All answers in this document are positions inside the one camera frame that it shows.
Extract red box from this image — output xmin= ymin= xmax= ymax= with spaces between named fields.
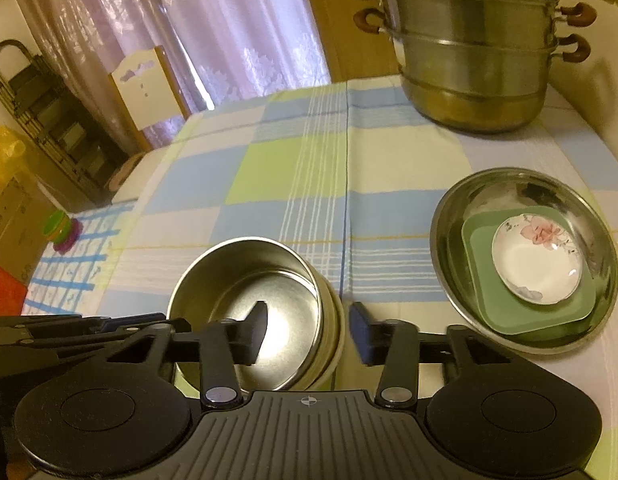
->
xmin=0 ymin=259 xmax=30 ymax=317

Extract stainless steel bowl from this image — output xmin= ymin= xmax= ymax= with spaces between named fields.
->
xmin=166 ymin=238 xmax=324 ymax=392

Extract blue white grid cloth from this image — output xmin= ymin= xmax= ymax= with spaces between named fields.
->
xmin=22 ymin=199 xmax=140 ymax=317

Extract small floral white plate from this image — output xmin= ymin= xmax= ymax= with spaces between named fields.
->
xmin=491 ymin=213 xmax=585 ymax=306

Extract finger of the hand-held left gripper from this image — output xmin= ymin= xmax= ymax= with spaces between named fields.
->
xmin=0 ymin=314 xmax=97 ymax=342
xmin=19 ymin=311 xmax=169 ymax=348

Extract white wooden chair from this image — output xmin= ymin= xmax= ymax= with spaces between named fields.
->
xmin=108 ymin=44 xmax=191 ymax=191

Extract checked tablecloth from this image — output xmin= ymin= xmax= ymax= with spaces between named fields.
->
xmin=96 ymin=76 xmax=618 ymax=480

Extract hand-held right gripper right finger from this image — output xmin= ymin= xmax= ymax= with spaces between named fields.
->
xmin=350 ymin=302 xmax=490 ymax=408

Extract stainless steel steamer pot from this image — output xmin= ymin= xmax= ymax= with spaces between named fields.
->
xmin=344 ymin=0 xmax=598 ymax=134

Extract dark folding rack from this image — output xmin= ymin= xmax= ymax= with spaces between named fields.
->
xmin=0 ymin=39 xmax=130 ymax=207

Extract yellow plastic bag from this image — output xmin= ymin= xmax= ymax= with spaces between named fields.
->
xmin=0 ymin=127 xmax=28 ymax=187

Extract round stainless steel plate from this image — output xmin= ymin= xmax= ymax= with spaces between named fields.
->
xmin=429 ymin=167 xmax=618 ymax=356

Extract green square plate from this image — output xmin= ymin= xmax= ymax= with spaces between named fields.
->
xmin=461 ymin=204 xmax=596 ymax=336

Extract green pink stacking cups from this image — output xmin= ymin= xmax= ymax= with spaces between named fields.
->
xmin=43 ymin=210 xmax=86 ymax=254

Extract sheer lilac curtain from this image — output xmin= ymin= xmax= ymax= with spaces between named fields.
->
xmin=9 ymin=0 xmax=333 ymax=153

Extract cardboard box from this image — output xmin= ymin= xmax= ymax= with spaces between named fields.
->
xmin=0 ymin=179 xmax=56 ymax=287

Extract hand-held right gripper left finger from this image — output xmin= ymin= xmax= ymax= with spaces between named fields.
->
xmin=106 ymin=301 xmax=268 ymax=408

